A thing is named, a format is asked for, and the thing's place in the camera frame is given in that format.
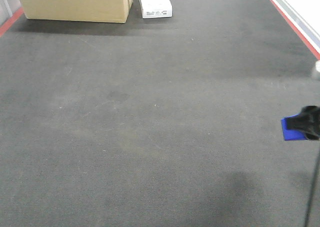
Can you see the large cardboard box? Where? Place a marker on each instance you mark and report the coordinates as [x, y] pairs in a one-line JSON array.
[[101, 11]]

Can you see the white flat carton box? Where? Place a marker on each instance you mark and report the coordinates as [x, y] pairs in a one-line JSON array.
[[152, 9]]

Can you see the blue plastic bottle-shaped part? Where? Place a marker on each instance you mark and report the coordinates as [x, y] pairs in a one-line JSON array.
[[289, 134]]

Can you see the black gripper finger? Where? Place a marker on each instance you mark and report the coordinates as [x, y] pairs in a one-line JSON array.
[[307, 121]]

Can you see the conveyor side rail right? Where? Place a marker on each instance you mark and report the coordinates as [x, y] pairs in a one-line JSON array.
[[303, 16]]

